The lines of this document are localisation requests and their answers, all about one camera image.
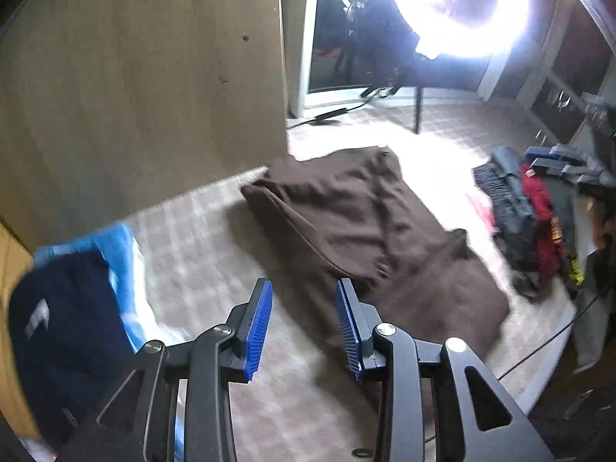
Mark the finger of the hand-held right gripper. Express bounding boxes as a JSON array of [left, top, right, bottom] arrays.
[[532, 156, 604, 186], [524, 144, 590, 162]]

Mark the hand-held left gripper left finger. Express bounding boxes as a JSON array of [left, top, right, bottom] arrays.
[[58, 276, 274, 462]]

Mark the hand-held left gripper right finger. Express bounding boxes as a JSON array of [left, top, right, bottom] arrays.
[[335, 276, 554, 462]]

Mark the brown fleece sweatshirt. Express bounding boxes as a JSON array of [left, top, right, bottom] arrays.
[[241, 147, 511, 381]]

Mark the maroon garment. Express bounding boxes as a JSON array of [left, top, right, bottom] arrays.
[[520, 164, 569, 285]]

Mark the grey-blue garment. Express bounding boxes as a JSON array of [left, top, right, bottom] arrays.
[[491, 147, 540, 299]]

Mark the pink garment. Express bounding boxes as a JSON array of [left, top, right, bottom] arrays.
[[469, 192, 496, 232]]

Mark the plaid woven mat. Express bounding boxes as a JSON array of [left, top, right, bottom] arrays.
[[108, 101, 585, 424]]

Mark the black tripod stand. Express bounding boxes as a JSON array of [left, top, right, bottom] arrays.
[[361, 53, 434, 134]]

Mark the navy sweatshirt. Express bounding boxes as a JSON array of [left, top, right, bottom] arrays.
[[7, 250, 140, 453]]

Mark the pine plank board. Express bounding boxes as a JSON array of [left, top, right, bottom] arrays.
[[0, 219, 42, 439]]

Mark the light wooden panel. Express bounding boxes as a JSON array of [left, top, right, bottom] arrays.
[[0, 0, 290, 251]]

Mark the ring light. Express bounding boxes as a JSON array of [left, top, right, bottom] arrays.
[[395, 0, 532, 65]]

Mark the thin black cable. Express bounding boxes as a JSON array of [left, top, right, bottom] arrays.
[[495, 289, 607, 381]]

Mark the black cable with inline switch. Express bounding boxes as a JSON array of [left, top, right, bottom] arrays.
[[288, 96, 381, 128]]

